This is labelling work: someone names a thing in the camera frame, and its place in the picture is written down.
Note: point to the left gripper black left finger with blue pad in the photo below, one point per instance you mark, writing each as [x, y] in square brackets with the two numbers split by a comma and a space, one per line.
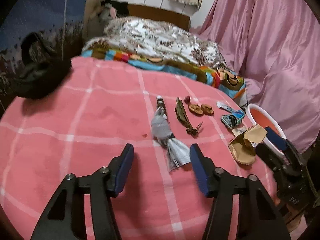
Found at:
[64, 215]

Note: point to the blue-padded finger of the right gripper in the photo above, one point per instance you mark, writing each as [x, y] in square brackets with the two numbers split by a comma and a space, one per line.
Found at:
[275, 139]

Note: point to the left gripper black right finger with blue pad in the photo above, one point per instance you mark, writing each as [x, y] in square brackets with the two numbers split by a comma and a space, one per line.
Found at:
[258, 216]

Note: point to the red bucket white rim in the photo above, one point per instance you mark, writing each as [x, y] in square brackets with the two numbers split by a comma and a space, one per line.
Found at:
[257, 115]

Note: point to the grey wrapper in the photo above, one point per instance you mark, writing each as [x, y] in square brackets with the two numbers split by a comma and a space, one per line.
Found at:
[178, 153]

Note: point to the brown thread spool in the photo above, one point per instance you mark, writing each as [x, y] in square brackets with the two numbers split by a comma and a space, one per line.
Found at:
[160, 103]

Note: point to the crumpled brown paper bag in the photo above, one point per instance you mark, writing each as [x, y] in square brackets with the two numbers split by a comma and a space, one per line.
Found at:
[242, 147]

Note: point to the folded blue patterned wrapper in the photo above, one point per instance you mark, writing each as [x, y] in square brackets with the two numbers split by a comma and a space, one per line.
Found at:
[233, 120]

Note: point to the white blue wrapper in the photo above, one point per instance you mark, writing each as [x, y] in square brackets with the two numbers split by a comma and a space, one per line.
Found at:
[225, 107]

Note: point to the colourful striped blanket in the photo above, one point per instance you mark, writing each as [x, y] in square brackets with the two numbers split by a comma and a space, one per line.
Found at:
[219, 77]

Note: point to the pink plaid bed blanket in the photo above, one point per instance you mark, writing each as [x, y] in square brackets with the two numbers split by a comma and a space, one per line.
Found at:
[78, 129]

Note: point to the left dried fruit slice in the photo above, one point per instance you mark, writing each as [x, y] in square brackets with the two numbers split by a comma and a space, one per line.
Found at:
[195, 109]

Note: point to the dried green leaf stem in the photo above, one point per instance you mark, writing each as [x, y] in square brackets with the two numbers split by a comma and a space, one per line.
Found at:
[183, 119]

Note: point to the small red fruit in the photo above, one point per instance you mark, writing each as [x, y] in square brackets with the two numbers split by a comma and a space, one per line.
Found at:
[187, 99]

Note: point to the pink satin curtain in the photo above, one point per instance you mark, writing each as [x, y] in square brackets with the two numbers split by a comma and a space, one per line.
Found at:
[274, 46]

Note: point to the white brown floral quilt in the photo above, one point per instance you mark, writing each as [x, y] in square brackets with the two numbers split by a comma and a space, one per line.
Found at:
[157, 39]

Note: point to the wooden headboard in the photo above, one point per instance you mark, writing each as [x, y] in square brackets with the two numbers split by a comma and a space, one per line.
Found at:
[158, 14]

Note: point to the blue patterned hanging fabric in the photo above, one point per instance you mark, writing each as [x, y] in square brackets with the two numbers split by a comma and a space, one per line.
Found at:
[57, 21]

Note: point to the pile of clothes by headboard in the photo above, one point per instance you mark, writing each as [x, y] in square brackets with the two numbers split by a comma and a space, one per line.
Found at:
[111, 9]

